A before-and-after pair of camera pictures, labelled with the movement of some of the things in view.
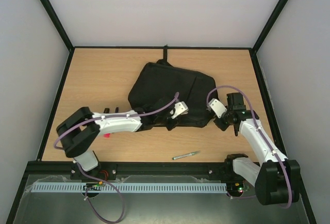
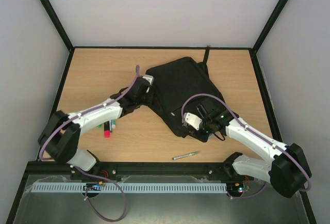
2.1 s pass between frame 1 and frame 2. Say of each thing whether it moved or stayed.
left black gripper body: moved
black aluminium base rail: stayed
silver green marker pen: stayed
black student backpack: moved
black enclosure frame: stayed
